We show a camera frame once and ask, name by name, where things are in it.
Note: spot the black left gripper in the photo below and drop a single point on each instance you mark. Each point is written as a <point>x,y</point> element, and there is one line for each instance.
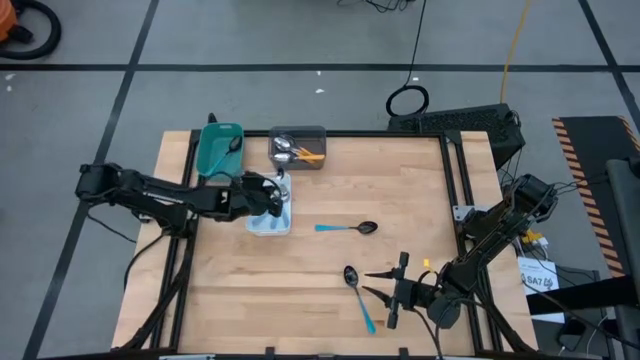
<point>255,195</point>

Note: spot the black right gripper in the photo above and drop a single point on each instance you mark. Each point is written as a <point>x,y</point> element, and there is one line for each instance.
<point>407,292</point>

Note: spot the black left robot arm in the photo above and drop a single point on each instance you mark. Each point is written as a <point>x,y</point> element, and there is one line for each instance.
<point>150,195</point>

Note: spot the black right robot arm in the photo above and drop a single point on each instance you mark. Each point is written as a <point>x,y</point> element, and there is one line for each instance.
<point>500,230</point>

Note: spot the white plastic bin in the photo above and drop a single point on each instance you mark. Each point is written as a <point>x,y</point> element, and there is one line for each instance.
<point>250,227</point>

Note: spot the yellow tag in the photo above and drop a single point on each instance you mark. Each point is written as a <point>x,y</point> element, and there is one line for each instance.
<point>428,263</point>

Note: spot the teal plastic bin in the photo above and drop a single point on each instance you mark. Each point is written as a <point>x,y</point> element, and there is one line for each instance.
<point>215,150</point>

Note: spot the grey transparent plastic bin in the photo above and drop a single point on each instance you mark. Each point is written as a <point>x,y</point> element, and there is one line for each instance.
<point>310,137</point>

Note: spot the white printed label sheet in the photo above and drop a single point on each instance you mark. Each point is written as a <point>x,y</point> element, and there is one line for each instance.
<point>537,280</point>

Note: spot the white power strip yellow plugs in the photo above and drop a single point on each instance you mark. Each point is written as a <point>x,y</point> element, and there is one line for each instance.
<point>532,237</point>

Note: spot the black computer case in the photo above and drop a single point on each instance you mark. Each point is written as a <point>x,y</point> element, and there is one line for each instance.
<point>465,125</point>

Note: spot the black mat hazard stripes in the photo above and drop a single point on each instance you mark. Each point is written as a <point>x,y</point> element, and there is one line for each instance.
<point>590,150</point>

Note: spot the dark grey equipment cart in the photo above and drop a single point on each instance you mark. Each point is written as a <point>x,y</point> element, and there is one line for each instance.
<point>625,210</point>

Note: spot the orange shop vacuum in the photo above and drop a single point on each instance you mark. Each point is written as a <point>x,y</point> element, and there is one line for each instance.
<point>6,22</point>

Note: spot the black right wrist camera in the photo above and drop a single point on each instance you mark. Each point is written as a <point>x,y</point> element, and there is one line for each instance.
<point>445,310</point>

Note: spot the silver metal bracket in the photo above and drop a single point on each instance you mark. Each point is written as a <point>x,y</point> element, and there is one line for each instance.
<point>462,212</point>

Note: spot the black aluminium table frame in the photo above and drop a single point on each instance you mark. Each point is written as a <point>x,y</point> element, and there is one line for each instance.
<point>375,134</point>

